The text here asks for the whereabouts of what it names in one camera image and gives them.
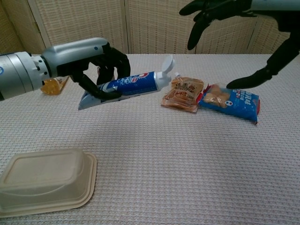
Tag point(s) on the metal screen hinge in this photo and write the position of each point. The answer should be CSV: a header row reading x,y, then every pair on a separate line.
x,y
37,27

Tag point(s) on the brown spouted snack pouch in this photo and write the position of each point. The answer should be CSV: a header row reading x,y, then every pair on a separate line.
x,y
182,96

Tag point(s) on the blue snack bag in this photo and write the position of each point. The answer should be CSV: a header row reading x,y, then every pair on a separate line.
x,y
236,104

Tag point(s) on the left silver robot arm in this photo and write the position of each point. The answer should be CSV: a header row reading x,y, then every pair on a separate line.
x,y
18,75

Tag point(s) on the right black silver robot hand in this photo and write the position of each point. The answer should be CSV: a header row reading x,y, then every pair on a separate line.
x,y
288,47

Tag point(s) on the beige pulp food container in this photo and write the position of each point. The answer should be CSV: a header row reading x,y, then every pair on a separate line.
x,y
44,180

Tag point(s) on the blue and white toothpaste tube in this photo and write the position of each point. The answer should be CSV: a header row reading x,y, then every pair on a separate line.
x,y
140,83

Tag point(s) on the light woven tablecloth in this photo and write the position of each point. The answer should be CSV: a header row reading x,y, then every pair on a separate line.
x,y
175,164

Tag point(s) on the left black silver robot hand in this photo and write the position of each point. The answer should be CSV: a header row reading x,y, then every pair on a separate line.
x,y
72,56

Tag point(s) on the woven folding screen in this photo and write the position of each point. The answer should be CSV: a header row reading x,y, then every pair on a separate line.
x,y
152,25

